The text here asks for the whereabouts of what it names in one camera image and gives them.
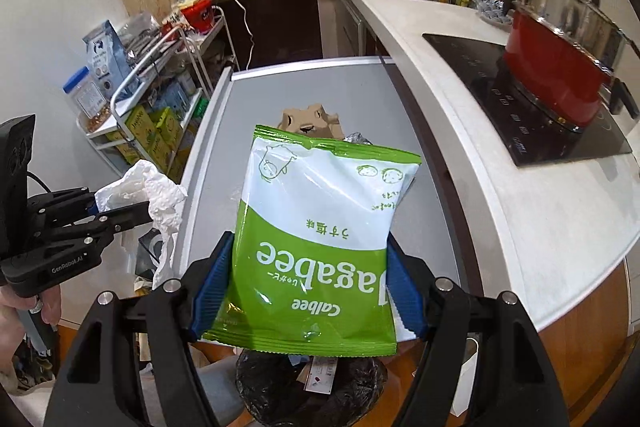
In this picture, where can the blue coffee bag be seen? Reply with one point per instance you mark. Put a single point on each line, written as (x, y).
(105, 57)

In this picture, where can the clear jar with blue lid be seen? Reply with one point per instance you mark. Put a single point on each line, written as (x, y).
(85, 102)

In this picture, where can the silver foil wrapper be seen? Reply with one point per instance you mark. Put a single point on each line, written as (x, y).
(356, 138)

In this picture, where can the white metal storage cart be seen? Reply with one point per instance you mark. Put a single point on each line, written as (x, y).
(195, 52)

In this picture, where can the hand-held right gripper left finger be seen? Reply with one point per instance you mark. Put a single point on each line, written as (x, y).
(210, 297)

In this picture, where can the red and white box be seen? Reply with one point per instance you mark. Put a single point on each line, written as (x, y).
(322, 374)

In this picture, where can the white tissue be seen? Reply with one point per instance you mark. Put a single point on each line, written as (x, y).
(155, 192)

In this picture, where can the green tea box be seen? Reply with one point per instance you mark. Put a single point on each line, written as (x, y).
(145, 137)
(170, 124)

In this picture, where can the black-lined trash bin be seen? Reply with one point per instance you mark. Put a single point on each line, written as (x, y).
(270, 397)

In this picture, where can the red snack cup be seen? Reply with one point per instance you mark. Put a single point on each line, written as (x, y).
(197, 17)

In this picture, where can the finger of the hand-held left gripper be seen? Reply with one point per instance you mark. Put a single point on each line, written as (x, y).
(65, 204)
(120, 217)

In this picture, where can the blue patterned bowl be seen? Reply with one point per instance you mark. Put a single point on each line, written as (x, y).
(495, 12)

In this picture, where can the red cooking pot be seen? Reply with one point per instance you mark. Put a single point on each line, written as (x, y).
(550, 67)

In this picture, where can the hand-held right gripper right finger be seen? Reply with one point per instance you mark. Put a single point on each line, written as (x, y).
(407, 297)

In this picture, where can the person's left hand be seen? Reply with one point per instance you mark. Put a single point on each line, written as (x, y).
(20, 322)

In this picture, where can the green snack bag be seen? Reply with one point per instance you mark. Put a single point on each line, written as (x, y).
(320, 217)

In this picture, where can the black induction cooktop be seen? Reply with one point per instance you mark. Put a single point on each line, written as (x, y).
(480, 72)

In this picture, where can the stainless steel steamer pot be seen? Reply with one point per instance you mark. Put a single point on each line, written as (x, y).
(565, 17)

